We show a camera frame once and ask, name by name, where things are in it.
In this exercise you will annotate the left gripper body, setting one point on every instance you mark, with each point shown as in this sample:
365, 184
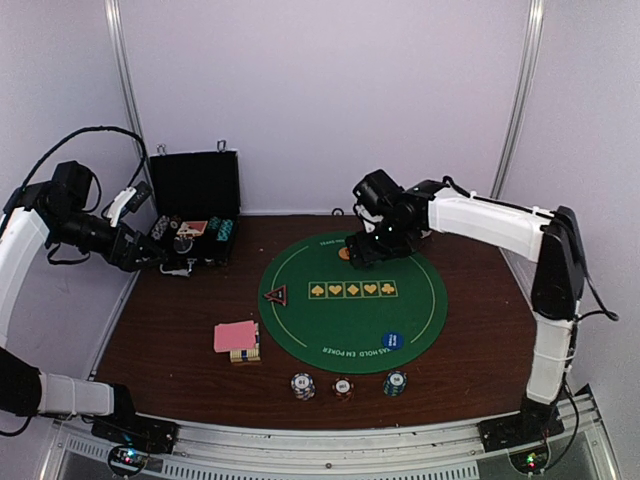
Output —
108, 249

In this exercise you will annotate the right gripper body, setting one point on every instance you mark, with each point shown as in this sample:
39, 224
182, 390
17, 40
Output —
388, 243

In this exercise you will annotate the orange big blind button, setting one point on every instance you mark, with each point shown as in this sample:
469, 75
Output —
344, 254

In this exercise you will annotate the blue small blind button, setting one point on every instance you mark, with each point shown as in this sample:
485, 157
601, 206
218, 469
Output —
393, 341

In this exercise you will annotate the triangular all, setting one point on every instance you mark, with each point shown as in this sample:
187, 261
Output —
277, 295

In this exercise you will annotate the blue green fifty chip stack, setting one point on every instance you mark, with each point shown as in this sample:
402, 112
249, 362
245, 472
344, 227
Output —
395, 383

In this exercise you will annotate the blue peach ten chip stack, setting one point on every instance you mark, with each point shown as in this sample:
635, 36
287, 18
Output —
303, 386

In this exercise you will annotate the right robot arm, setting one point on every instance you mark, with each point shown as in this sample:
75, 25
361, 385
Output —
395, 220

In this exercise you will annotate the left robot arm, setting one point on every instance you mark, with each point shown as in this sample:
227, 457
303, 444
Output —
47, 215

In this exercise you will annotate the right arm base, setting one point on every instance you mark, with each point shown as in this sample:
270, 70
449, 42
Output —
518, 429

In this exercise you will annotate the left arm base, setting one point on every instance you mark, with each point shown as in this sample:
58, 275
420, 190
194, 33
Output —
144, 434

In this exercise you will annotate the clear dealer button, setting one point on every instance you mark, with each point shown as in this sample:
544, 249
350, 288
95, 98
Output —
183, 245

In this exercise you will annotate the black poker case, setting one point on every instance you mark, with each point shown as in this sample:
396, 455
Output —
195, 186

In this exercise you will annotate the round green poker mat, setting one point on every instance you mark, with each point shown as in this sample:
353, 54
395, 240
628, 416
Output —
337, 315

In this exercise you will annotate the teal chips in case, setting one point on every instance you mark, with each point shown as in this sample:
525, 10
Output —
220, 229

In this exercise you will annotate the red-backed card deck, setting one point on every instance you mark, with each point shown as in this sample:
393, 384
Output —
234, 336

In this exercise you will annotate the brown hundred chip stack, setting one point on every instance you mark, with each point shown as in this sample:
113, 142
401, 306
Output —
343, 389

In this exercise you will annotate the gold blue card box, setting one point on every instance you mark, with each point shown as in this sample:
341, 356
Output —
252, 355

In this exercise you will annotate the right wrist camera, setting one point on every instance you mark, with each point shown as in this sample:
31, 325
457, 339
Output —
375, 196

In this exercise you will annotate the left aluminium post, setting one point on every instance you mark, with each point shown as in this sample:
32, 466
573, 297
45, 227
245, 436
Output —
116, 32

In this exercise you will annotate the aluminium post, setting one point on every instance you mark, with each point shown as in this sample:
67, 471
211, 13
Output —
529, 59
116, 32

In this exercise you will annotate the right aluminium post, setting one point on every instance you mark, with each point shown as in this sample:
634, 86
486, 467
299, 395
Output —
529, 59

